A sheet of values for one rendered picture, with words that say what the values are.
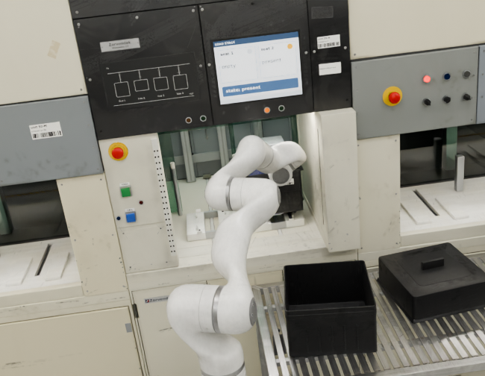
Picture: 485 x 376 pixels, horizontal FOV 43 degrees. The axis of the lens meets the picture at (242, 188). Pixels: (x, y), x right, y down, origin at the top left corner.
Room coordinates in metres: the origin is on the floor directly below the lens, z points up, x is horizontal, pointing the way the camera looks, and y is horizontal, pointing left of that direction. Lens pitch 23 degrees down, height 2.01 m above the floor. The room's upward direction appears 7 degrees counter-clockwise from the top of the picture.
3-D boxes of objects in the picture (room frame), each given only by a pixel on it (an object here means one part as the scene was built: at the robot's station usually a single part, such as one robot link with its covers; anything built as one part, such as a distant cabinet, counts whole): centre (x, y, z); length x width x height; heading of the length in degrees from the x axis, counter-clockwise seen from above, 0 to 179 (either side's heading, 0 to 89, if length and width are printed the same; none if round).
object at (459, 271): (1.82, -0.62, 0.83); 0.29 x 0.29 x 0.13; 10
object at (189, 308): (1.34, 0.14, 1.07); 0.19 x 0.12 x 0.24; 72
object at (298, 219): (2.33, -0.12, 0.89); 0.22 x 0.21 x 0.04; 3
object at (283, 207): (2.33, -0.12, 1.06); 0.24 x 0.20 x 0.32; 93
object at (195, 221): (2.32, 0.14, 0.89); 0.22 x 0.21 x 0.04; 3
